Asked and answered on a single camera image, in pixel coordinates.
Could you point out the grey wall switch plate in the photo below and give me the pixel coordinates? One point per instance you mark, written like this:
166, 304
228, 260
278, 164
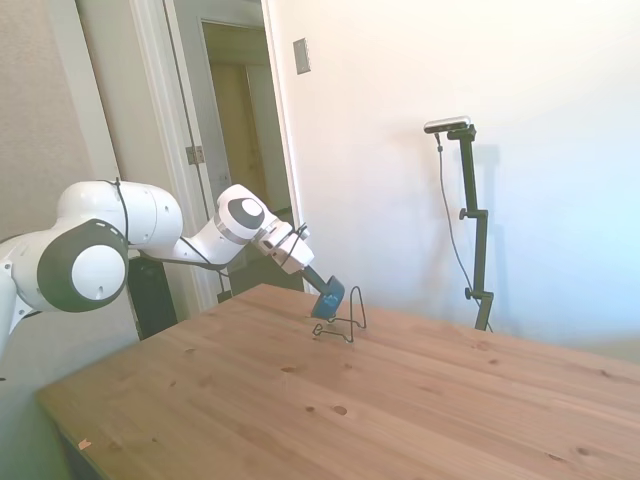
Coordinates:
301, 56

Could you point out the grey exterior camera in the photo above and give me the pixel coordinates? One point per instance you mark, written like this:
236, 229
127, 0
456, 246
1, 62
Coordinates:
447, 124

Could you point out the black box on floor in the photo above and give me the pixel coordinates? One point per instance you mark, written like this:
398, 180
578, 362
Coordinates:
151, 300

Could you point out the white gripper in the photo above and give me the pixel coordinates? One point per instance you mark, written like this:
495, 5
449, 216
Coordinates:
295, 252

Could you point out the small paper scrap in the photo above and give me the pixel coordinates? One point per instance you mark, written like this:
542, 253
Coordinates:
84, 443

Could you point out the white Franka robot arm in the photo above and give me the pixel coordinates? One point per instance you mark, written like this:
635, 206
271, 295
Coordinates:
150, 220

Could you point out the white door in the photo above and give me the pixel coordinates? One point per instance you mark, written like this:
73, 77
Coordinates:
150, 100

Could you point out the metal door hinge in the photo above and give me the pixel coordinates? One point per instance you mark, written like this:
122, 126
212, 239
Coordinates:
195, 154

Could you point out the black camera stand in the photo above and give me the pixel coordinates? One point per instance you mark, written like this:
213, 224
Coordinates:
475, 225

